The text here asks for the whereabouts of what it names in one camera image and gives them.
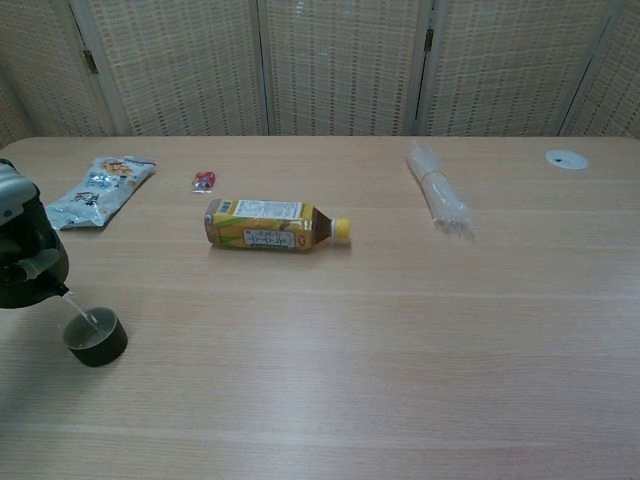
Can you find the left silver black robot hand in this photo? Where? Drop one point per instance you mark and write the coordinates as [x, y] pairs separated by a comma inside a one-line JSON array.
[[15, 192]]

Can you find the brass screen hinge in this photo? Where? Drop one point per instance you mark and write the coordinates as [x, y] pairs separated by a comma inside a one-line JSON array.
[[89, 61], [428, 39]]

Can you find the dark green ceramic cup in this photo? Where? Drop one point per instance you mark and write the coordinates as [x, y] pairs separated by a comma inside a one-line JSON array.
[[100, 345]]

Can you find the silver snack bag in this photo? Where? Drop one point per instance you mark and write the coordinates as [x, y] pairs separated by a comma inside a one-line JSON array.
[[95, 195]]

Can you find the yellow labelled tea bottle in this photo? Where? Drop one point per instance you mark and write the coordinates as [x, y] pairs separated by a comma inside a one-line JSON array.
[[265, 230]]

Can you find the bundle of clear straws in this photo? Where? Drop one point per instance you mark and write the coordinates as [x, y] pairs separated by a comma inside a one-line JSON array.
[[440, 192]]

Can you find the small red candy packet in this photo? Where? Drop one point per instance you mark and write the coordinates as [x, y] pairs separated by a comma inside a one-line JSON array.
[[204, 181]]

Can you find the woven bamboo screen panel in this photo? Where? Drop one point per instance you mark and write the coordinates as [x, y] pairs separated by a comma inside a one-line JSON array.
[[510, 70], [345, 70], [45, 70], [7, 115], [620, 95], [185, 70]]

